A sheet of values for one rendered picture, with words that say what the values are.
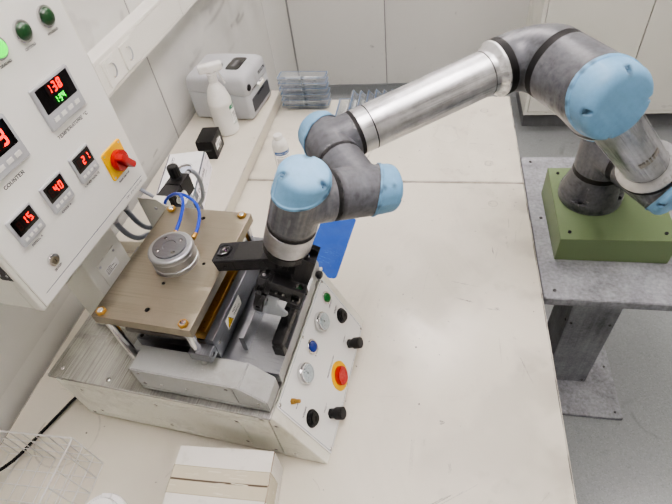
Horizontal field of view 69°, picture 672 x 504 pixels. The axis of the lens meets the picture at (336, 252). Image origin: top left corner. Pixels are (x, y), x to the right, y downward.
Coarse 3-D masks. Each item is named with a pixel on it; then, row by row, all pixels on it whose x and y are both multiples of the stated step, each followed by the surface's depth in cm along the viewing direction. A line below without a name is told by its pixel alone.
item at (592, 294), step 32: (544, 160) 150; (544, 224) 131; (544, 256) 124; (544, 288) 117; (576, 288) 116; (608, 288) 115; (640, 288) 114; (576, 320) 152; (608, 320) 149; (576, 352) 164; (576, 384) 176; (608, 384) 175; (608, 416) 167
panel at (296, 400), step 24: (312, 312) 99; (336, 312) 106; (312, 336) 97; (336, 336) 104; (312, 360) 95; (336, 360) 102; (288, 384) 88; (312, 384) 94; (336, 384) 100; (288, 408) 87; (312, 408) 92; (312, 432) 91; (336, 432) 97
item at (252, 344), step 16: (304, 304) 94; (240, 320) 92; (256, 320) 90; (272, 320) 92; (240, 336) 85; (256, 336) 90; (272, 336) 89; (288, 336) 89; (240, 352) 87; (256, 352) 87; (272, 352) 87; (288, 352) 87; (272, 368) 84
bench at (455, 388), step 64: (448, 128) 167; (512, 128) 163; (256, 192) 154; (448, 192) 144; (512, 192) 141; (384, 256) 130; (448, 256) 127; (512, 256) 125; (384, 320) 115; (448, 320) 113; (512, 320) 112; (384, 384) 104; (448, 384) 102; (512, 384) 101; (0, 448) 104; (64, 448) 102; (128, 448) 100; (256, 448) 98; (384, 448) 95; (448, 448) 93; (512, 448) 92
